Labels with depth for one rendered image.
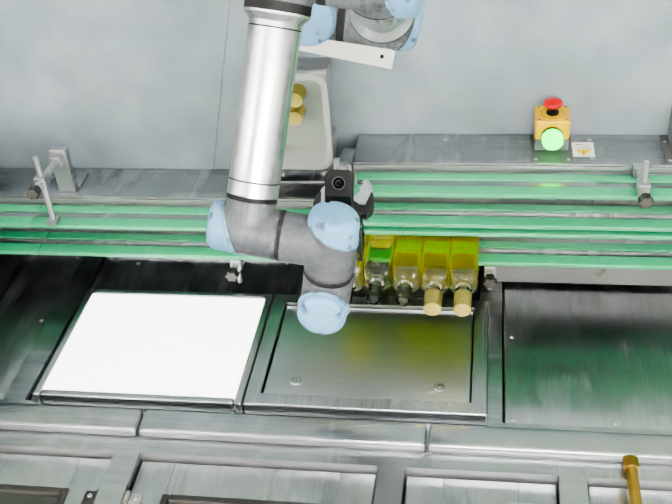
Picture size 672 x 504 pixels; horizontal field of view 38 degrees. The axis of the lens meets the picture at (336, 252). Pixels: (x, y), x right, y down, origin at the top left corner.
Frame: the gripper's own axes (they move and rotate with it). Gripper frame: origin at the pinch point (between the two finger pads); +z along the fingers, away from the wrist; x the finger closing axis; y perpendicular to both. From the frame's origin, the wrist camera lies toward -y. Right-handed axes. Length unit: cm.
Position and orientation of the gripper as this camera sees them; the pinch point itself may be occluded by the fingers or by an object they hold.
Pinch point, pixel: (349, 181)
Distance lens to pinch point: 172.4
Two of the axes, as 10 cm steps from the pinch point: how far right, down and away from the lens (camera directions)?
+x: 9.9, 0.2, -1.5
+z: 1.4, -5.9, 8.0
